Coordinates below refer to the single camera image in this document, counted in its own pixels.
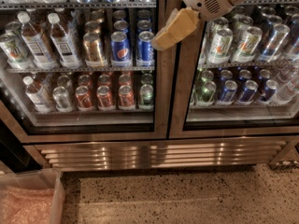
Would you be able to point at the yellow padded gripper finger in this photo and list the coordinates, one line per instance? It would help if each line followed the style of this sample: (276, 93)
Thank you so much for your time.
(180, 24)

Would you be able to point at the glass fridge door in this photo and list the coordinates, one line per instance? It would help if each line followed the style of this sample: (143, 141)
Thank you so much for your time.
(32, 127)
(237, 119)

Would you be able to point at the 7up can fridge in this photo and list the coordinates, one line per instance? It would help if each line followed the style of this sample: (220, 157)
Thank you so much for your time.
(247, 45)
(220, 46)

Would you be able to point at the steel fridge bottom grille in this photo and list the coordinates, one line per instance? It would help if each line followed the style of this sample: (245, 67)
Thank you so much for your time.
(159, 154)

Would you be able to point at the blue Pepsi can right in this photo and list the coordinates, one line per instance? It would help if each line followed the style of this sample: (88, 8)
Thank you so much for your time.
(145, 51)

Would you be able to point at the blue pepsi can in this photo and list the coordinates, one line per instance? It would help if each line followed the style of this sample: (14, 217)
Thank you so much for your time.
(120, 50)
(145, 51)

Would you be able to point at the blue Pepsi can front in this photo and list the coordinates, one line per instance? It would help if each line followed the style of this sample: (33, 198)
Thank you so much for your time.
(120, 50)

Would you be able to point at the silver blue can upper right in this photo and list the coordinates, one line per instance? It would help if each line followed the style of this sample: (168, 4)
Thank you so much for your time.
(271, 48)

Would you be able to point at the green can right lower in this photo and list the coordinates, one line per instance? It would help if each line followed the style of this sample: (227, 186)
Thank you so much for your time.
(205, 96)

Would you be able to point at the green soda can lower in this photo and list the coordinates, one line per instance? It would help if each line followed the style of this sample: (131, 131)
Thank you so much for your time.
(146, 97)

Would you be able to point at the gold soda can front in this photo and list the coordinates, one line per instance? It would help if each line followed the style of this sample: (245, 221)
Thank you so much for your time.
(94, 50)

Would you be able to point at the orange soda can right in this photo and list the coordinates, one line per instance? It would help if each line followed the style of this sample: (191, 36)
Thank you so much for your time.
(126, 97)

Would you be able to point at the orange soda can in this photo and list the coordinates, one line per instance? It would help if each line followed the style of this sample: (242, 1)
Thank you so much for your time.
(105, 98)
(84, 98)
(126, 97)

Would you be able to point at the orange soda can middle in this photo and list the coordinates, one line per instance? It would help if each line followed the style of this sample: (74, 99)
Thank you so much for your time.
(105, 98)

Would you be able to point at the water bottle right lower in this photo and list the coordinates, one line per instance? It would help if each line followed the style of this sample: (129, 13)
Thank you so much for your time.
(287, 91)

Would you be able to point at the tea bottle white cap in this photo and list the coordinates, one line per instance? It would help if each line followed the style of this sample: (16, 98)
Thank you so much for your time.
(37, 42)
(63, 41)

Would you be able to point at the orange soda can left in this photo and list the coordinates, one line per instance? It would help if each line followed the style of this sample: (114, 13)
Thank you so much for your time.
(84, 98)

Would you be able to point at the silver can lower shelf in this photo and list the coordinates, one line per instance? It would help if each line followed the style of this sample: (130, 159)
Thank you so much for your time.
(63, 100)

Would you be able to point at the small bottle lower shelf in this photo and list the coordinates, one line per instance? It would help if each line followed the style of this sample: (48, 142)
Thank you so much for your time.
(38, 92)

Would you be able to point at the green 7up can left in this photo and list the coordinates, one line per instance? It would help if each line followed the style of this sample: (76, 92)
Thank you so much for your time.
(17, 54)

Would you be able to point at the clear plastic bin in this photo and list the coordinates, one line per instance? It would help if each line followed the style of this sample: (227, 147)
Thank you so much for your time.
(43, 179)

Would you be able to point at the pink bubble wrap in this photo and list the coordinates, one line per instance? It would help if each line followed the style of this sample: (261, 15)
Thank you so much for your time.
(25, 206)

